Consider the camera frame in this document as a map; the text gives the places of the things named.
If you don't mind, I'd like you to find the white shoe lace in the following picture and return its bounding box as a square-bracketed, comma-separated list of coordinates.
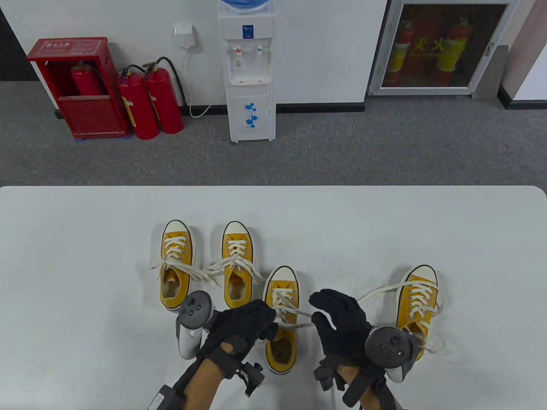
[357, 280, 446, 354]
[205, 241, 263, 287]
[150, 237, 214, 284]

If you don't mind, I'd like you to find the red fire extinguisher cabinet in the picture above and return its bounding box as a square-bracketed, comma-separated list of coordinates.
[26, 37, 131, 141]

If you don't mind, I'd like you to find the grey tracking controller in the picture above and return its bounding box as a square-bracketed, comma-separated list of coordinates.
[176, 290, 213, 359]
[365, 327, 421, 383]

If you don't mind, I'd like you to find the person's left forearm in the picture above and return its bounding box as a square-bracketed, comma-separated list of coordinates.
[175, 344, 240, 410]

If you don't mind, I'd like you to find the person's right hand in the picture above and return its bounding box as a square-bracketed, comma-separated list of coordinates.
[309, 289, 372, 366]

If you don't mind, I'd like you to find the person's right forearm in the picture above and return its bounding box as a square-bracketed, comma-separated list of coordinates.
[338, 363, 406, 410]

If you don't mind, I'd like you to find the person's left hand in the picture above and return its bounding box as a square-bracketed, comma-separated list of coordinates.
[199, 299, 278, 360]

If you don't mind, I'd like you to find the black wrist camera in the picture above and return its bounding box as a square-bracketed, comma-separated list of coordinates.
[240, 362, 265, 398]
[313, 359, 342, 391]

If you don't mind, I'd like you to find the glass door fire cabinet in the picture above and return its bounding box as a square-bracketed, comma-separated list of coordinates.
[368, 0, 520, 97]

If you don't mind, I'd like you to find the black labelled box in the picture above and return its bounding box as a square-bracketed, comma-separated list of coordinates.
[147, 384, 186, 410]

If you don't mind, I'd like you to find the white power cable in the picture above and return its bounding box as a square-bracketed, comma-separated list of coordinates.
[182, 49, 225, 119]

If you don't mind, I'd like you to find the white water dispenser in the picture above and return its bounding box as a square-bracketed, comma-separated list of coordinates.
[217, 4, 276, 144]

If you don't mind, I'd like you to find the red fire extinguisher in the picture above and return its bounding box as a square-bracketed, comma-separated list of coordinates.
[143, 57, 187, 134]
[118, 65, 159, 140]
[71, 61, 105, 97]

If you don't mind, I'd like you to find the white wall box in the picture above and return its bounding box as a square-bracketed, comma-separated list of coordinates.
[173, 22, 200, 53]

